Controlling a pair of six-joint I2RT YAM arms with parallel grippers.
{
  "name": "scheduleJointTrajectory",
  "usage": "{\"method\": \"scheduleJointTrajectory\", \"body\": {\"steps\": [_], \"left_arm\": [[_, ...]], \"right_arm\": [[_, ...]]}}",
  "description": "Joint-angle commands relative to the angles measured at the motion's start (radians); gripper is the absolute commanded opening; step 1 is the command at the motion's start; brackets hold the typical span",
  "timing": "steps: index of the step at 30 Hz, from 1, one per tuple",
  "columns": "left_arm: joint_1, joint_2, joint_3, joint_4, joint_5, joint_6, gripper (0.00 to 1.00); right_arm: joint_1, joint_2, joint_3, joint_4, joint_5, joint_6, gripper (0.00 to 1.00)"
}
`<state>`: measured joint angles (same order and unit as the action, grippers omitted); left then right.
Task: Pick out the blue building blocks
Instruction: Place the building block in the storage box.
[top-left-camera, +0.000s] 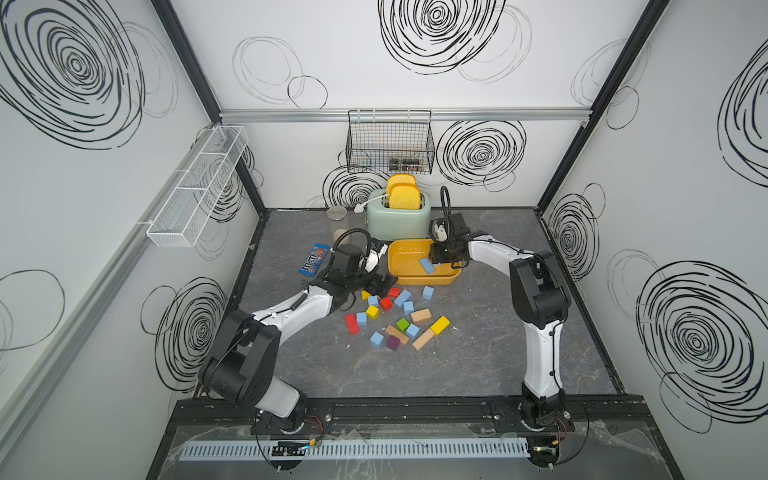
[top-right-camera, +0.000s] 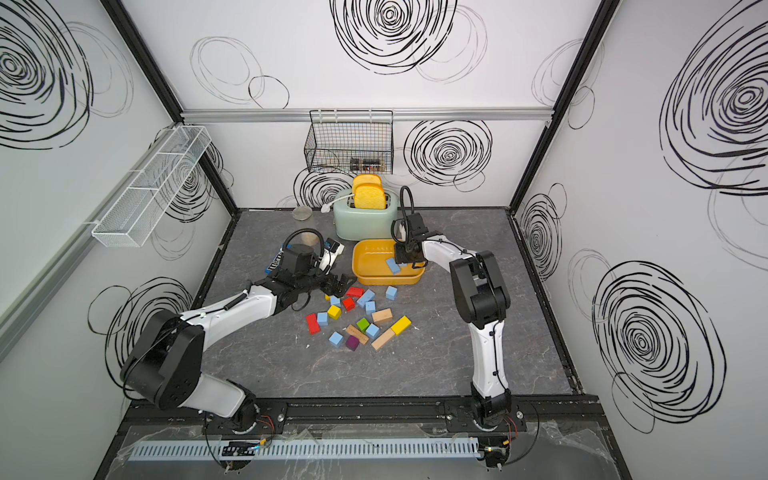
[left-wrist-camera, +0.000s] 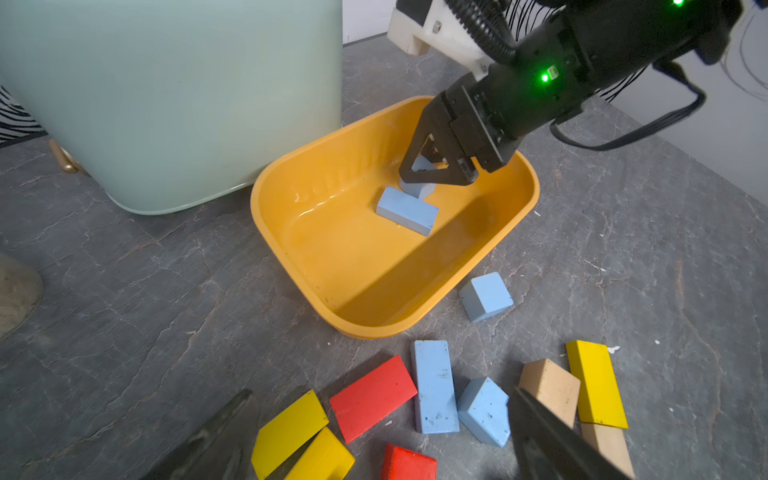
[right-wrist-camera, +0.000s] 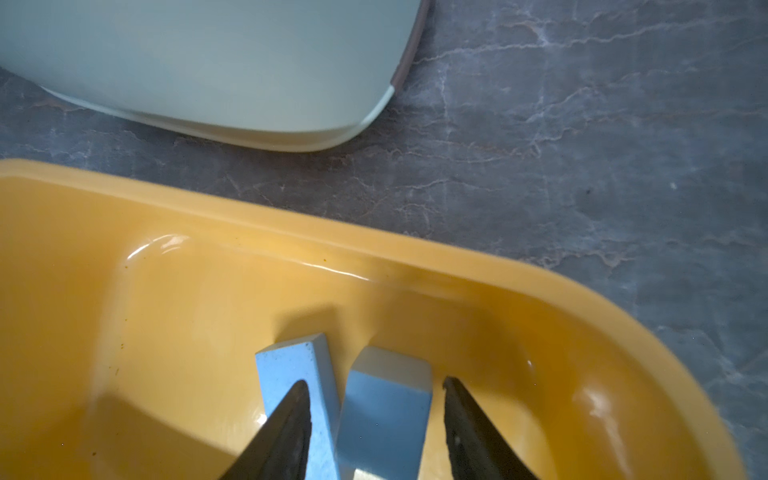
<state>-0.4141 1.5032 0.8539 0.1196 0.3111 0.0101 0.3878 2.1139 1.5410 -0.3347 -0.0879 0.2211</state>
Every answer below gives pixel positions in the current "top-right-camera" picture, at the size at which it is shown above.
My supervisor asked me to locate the long blue block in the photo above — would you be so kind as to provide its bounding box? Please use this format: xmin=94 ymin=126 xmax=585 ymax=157
xmin=386 ymin=258 xmax=401 ymax=275
xmin=357 ymin=289 xmax=375 ymax=308

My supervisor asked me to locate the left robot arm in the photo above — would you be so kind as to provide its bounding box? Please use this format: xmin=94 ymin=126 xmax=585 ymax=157
xmin=120 ymin=240 xmax=355 ymax=429

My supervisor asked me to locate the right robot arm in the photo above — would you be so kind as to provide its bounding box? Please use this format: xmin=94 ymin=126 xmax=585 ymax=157
xmin=390 ymin=213 xmax=513 ymax=430

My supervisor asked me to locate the long red block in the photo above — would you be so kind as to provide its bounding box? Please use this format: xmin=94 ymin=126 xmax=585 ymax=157
xmin=346 ymin=287 xmax=365 ymax=299

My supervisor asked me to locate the blue candy bag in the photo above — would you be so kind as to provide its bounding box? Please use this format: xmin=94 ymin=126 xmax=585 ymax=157
xmin=264 ymin=250 xmax=283 ymax=274

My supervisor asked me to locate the yellow cube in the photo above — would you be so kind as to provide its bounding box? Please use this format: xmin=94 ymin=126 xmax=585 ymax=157
xmin=327 ymin=305 xmax=342 ymax=320

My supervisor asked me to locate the yellow plastic tub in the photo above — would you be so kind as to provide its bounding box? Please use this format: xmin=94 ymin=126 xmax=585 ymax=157
xmin=352 ymin=239 xmax=425 ymax=286

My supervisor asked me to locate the red block left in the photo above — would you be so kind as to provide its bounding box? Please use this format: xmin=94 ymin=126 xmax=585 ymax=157
xmin=305 ymin=313 xmax=321 ymax=335

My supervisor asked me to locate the natural wood block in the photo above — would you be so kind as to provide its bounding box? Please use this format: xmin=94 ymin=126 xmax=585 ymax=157
xmin=372 ymin=308 xmax=393 ymax=324

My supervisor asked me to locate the blue cube beside green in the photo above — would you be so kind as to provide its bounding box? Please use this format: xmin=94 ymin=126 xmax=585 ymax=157
xmin=365 ymin=324 xmax=380 ymax=339

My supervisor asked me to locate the mint green toaster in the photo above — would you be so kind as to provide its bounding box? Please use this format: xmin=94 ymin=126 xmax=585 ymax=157
xmin=332 ymin=188 xmax=399 ymax=241

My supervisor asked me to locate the thin wood plank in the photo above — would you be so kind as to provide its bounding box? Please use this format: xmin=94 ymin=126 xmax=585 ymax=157
xmin=346 ymin=325 xmax=369 ymax=345

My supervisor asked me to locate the purple cube bottom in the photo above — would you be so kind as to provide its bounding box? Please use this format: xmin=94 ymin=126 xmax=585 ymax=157
xmin=345 ymin=336 xmax=360 ymax=351

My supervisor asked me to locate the long natural wood plank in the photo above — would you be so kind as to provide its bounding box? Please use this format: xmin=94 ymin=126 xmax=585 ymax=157
xmin=371 ymin=329 xmax=396 ymax=351

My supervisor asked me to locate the yellow toast slice front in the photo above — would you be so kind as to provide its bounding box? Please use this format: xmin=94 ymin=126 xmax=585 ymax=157
xmin=353 ymin=184 xmax=387 ymax=210

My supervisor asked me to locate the yellow toast slice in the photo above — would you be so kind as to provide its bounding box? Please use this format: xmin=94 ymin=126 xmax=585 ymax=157
xmin=352 ymin=174 xmax=382 ymax=192
xmin=353 ymin=184 xmax=387 ymax=210

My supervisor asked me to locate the long yellow block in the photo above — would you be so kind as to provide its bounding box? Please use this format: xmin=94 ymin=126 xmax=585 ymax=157
xmin=390 ymin=316 xmax=412 ymax=336

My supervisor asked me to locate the yellow toast slice back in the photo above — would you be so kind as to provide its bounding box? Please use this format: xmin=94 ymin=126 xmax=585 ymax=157
xmin=352 ymin=174 xmax=382 ymax=192

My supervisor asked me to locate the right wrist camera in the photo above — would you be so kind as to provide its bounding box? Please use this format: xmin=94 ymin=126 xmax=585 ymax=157
xmin=391 ymin=218 xmax=409 ymax=244

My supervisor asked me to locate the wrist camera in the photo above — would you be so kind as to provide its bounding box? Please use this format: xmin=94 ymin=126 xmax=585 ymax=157
xmin=319 ymin=238 xmax=344 ymax=273
xmin=391 ymin=218 xmax=409 ymax=244

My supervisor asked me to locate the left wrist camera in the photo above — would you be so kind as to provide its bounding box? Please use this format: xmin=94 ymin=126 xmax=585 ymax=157
xmin=319 ymin=238 xmax=344 ymax=273

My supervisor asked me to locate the black wire wall basket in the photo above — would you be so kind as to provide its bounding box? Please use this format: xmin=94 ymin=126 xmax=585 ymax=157
xmin=303 ymin=109 xmax=395 ymax=174

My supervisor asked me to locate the white wire wall shelf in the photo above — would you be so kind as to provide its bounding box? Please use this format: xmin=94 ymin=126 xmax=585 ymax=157
xmin=91 ymin=125 xmax=212 ymax=248

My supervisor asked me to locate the white slotted cable duct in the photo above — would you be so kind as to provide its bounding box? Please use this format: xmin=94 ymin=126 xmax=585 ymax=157
xmin=127 ymin=438 xmax=481 ymax=462

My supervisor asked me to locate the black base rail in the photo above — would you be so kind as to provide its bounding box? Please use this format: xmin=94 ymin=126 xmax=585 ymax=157
xmin=117 ymin=395 xmax=607 ymax=437

